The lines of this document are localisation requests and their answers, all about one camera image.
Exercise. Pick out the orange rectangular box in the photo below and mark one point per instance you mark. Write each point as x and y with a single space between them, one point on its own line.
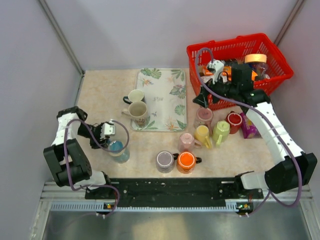
206 72

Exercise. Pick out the red plastic basket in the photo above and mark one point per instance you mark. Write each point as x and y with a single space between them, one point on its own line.
232 52

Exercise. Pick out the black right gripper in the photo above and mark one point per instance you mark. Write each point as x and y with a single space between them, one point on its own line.
202 99

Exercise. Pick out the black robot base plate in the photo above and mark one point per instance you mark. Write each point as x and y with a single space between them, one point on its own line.
181 192

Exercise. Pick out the purple snack packet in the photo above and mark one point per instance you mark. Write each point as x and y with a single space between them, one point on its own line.
249 130

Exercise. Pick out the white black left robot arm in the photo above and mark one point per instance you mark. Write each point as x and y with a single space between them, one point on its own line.
66 159

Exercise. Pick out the cream floral mug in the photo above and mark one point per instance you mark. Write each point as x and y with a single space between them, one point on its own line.
138 112

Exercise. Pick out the pale pink faceted mug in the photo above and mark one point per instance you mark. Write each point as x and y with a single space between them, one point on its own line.
187 143

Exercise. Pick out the masking tape roll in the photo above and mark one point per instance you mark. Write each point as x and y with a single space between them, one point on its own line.
255 58

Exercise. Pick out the lime green faceted mug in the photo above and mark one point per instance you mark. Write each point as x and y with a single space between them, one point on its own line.
220 132

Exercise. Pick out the orange snack box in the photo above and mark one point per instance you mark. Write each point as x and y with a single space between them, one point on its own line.
254 76

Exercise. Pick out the aluminium rail frame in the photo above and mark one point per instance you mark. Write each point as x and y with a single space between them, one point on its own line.
174 209

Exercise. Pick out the floral white serving tray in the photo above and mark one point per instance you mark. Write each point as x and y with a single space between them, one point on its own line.
165 92

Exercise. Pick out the orange mug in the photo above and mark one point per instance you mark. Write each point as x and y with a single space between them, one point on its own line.
186 162

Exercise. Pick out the pink ghost pattern mug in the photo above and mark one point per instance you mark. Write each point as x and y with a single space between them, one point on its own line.
203 116

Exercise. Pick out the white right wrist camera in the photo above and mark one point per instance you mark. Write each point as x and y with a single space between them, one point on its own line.
215 67

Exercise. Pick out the dark green mug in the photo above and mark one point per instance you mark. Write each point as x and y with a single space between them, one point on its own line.
135 95

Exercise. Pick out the lilac purple mug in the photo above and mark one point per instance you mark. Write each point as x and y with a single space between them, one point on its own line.
165 161

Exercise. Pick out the clear plastic bottle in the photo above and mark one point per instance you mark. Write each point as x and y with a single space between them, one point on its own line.
260 68

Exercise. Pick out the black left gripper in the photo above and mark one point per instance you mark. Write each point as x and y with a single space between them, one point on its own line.
103 142

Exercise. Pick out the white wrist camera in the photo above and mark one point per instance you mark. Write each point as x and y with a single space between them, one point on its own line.
215 67
108 128

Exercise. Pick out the light blue butterfly mug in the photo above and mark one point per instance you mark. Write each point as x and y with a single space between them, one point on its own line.
118 153

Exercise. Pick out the red mug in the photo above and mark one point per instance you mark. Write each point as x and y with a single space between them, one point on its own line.
235 121

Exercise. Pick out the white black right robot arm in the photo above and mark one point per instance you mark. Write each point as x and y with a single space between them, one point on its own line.
293 167

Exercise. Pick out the yellow mug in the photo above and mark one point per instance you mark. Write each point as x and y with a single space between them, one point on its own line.
202 134

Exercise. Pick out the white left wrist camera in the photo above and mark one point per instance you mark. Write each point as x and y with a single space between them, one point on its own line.
108 128

